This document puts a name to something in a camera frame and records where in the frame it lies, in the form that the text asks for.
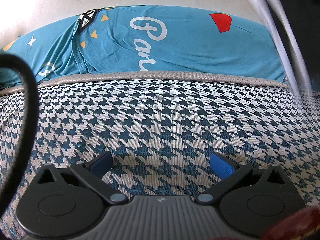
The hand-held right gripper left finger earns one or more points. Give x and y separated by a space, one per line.
101 164

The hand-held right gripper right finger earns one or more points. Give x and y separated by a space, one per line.
221 166

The houndstooth bed mattress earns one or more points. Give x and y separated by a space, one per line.
160 120

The blue printed bed sheet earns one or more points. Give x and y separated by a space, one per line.
187 42

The white metal rail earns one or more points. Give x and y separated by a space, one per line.
301 62

